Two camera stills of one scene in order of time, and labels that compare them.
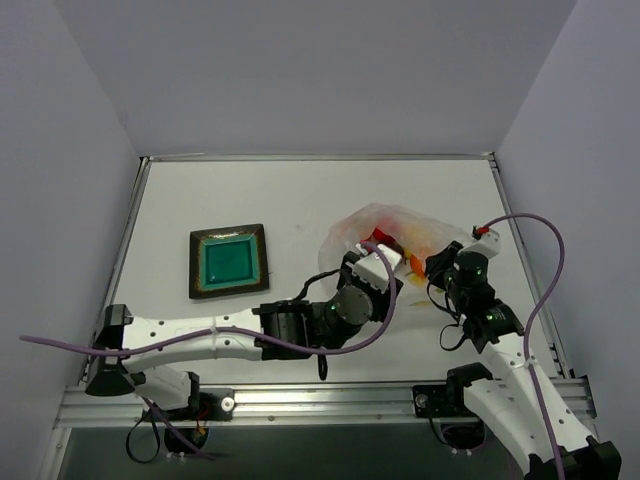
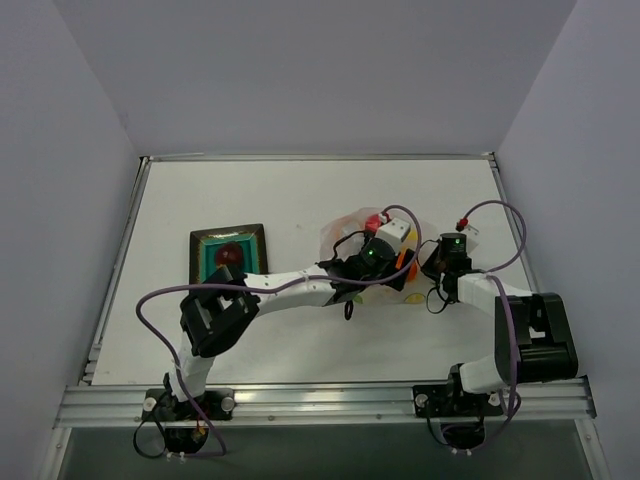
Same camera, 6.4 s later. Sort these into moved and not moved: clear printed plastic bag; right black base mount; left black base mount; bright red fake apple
Moved: bright red fake apple; clear printed plastic bag
Not moved: right black base mount; left black base mount
